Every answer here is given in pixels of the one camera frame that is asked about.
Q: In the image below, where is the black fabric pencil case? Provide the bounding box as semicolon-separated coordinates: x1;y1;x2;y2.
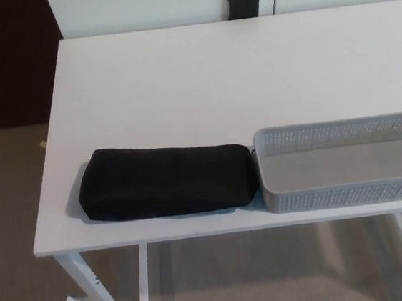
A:
73;132;266;229

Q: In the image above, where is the grey perforated plastic basket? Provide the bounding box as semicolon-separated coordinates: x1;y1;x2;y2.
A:
251;112;402;217

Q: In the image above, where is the white table with metal legs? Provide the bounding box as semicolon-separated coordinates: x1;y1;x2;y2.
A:
11;0;402;301

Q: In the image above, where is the black cabinet handle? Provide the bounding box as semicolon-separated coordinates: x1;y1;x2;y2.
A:
227;0;264;21

